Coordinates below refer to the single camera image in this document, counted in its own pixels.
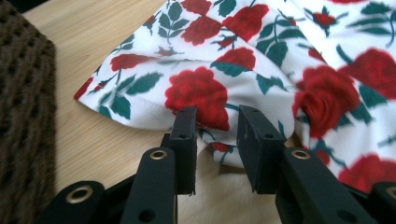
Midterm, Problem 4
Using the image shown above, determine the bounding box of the brown woven basket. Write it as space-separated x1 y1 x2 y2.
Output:
0 0 59 224

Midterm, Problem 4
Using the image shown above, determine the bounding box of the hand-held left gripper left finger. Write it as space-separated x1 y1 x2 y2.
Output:
120 105 199 224

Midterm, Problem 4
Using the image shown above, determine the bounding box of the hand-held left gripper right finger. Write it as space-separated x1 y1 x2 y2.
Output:
236 105 378 224

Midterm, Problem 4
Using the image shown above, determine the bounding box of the white red rose print shirt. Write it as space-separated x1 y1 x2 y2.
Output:
74 0 396 194

